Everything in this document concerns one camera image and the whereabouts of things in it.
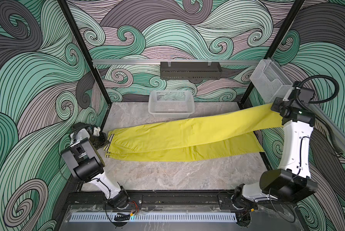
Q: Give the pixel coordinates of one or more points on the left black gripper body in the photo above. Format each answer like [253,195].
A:
[97,142]

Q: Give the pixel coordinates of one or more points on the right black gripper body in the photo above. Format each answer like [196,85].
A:
[278,104]

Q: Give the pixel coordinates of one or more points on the yellow-green long pants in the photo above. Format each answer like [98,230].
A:
[193,139]

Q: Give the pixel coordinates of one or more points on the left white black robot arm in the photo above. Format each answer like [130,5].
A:
[86,164]

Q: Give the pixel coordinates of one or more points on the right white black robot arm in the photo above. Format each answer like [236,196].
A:
[291,181]

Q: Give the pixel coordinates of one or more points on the white plastic mesh basket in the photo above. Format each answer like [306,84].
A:
[171,104]

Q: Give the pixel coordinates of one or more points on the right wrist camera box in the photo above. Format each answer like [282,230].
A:
[288,94]

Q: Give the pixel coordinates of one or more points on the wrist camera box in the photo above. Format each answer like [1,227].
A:
[288,94]
[96,131]

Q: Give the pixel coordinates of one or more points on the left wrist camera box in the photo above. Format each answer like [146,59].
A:
[96,131]

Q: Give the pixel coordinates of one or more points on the clear acrylic wall holder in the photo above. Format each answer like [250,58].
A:
[270,80]

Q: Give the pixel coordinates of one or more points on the right aluminium rail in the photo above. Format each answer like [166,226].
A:
[320,145]

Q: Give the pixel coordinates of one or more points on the aluminium rail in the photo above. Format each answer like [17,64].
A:
[320,145]
[158,61]

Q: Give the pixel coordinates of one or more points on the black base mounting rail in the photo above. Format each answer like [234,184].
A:
[149,199]

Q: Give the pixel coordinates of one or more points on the white slotted cable duct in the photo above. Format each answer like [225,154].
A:
[156,217]

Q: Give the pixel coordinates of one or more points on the back aluminium rail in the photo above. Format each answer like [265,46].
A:
[158,61]

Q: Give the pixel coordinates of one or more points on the black perforated wall tray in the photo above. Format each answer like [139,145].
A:
[193,72]

